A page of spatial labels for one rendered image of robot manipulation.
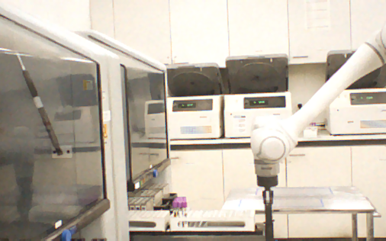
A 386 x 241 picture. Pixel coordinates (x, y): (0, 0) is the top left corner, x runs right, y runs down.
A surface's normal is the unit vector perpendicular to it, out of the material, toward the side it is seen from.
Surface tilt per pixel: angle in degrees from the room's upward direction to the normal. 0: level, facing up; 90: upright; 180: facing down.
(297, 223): 90
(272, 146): 96
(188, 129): 90
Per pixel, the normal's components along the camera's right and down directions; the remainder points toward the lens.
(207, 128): -0.19, 0.06
